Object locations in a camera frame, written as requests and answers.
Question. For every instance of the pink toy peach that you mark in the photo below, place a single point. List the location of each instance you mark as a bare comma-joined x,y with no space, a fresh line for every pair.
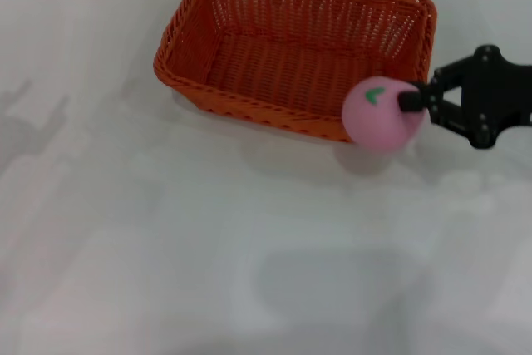
374,122

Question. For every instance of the orange woven plastic basket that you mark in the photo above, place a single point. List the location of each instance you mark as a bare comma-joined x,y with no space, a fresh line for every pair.
274,68

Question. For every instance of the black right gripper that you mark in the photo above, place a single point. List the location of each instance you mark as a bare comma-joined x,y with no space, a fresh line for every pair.
494,97

